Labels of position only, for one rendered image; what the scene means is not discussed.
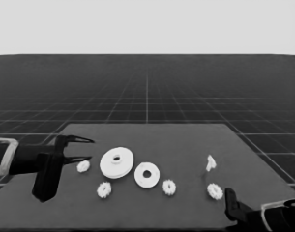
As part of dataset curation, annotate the white round carrier with pins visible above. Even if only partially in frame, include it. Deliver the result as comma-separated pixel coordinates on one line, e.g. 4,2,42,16
133,161,161,189

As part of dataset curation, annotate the small white T-shaped piece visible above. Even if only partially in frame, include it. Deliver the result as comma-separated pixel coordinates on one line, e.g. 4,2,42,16
205,154,218,173

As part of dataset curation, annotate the small white toothed gear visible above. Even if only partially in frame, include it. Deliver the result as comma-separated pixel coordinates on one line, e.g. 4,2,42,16
162,179,177,196
96,181,113,199
76,159,91,174
206,183,224,201

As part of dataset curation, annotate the large thick white disc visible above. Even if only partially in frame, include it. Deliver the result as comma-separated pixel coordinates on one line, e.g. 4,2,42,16
99,146,135,180

